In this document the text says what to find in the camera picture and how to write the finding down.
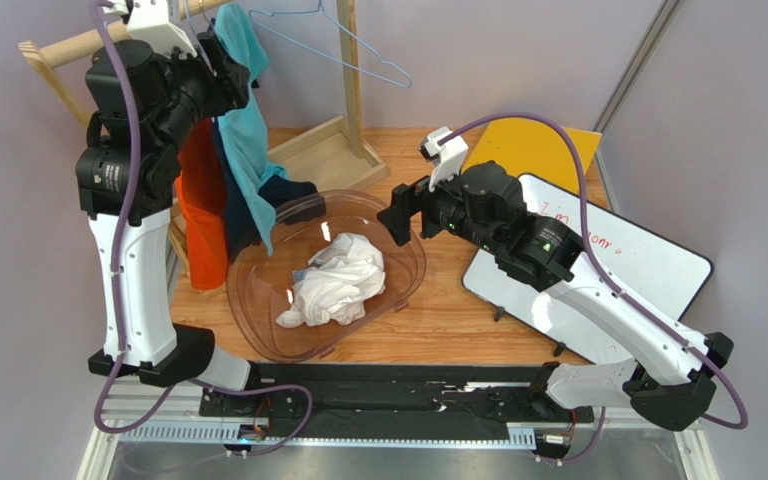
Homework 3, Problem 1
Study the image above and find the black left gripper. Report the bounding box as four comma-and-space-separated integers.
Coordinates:
147, 31, 250, 155

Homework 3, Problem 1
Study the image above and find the turquoise t shirt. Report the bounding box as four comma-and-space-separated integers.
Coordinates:
214, 3, 287, 254

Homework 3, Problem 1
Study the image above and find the white t shirt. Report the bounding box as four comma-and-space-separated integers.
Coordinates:
276, 233, 386, 328

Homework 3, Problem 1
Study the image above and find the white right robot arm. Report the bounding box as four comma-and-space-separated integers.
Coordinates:
378, 162, 734, 431

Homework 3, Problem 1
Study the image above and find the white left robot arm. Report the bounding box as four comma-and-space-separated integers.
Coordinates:
75, 31, 251, 391

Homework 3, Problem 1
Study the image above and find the orange t shirt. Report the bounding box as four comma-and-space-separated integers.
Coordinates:
175, 118, 228, 290

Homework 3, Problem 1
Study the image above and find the navy blue t shirt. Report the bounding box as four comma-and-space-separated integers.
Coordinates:
211, 121, 318, 260

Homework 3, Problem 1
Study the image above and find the wooden clothes rack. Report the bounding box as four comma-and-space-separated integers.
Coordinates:
17, 0, 392, 274

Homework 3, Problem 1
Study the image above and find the yellow binder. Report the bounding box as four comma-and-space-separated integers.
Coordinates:
462, 118, 579, 194

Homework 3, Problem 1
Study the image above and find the transparent brown plastic basket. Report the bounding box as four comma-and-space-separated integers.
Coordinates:
226, 190, 427, 363

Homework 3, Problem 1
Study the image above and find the white dry erase board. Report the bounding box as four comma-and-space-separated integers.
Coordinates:
462, 174, 713, 364

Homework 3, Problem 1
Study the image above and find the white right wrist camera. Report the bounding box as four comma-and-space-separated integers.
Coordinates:
420, 127, 468, 192

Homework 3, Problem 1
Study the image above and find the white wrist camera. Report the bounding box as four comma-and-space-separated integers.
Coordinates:
102, 0, 198, 59
420, 127, 468, 192

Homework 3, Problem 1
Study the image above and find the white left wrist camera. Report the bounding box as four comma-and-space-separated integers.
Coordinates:
102, 0, 198, 59

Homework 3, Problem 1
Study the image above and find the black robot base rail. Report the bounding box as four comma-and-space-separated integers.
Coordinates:
162, 363, 595, 441

